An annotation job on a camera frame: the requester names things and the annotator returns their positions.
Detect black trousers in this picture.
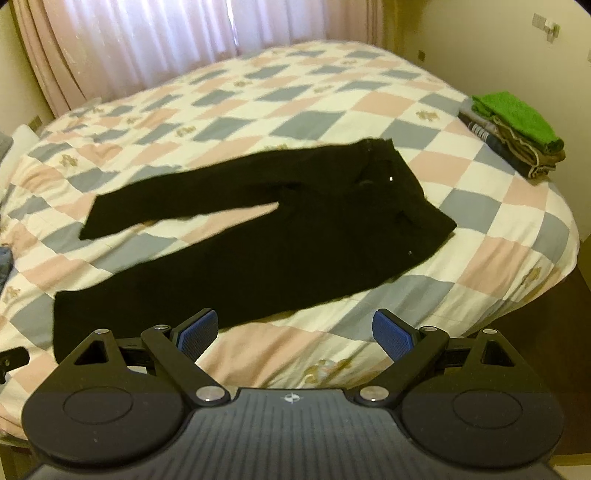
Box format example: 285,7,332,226
53,138,456,361

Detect blue jeans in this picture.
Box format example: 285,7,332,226
0,245,14,292

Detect checkered bed quilt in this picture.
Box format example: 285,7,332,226
0,38,581,439

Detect green folded garment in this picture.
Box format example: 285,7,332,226
472,91,565,154

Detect pink curtain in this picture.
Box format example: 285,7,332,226
10,0,392,116

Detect wall socket with plug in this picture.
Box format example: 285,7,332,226
532,13,560,43

